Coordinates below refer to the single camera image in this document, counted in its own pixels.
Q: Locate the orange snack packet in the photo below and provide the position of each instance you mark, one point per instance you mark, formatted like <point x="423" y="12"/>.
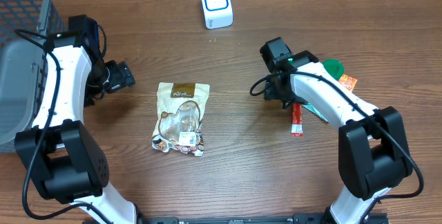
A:
<point x="348" y="82"/>

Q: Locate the brown snack bag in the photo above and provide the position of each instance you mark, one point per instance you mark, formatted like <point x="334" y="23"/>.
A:
<point x="180" y="111"/>

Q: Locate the red white snack bar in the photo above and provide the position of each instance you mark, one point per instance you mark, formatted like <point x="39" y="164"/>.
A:
<point x="296" y="121"/>

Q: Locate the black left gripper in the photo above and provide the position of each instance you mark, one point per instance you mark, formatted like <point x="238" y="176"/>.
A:
<point x="121" y="75"/>

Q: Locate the grey plastic basket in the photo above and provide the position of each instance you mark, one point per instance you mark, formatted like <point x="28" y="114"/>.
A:
<point x="23" y="69"/>

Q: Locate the teal snack packet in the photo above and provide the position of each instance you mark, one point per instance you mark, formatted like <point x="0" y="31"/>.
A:
<point x="312" y="109"/>

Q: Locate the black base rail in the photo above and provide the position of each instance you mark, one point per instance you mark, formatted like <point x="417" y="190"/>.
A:
<point x="241" y="220"/>

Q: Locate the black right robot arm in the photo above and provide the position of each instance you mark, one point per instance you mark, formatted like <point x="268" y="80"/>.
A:
<point x="373" y="153"/>

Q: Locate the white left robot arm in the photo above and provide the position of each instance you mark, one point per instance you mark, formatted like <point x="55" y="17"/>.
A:
<point x="65" y="166"/>

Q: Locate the green lid jar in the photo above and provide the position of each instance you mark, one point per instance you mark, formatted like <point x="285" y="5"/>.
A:
<point x="334" y="67"/>

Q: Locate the white barcode scanner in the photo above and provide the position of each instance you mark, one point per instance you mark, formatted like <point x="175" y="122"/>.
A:
<point x="217" y="13"/>

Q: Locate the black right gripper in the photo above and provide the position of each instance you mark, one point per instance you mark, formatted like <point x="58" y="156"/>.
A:
<point x="271" y="92"/>

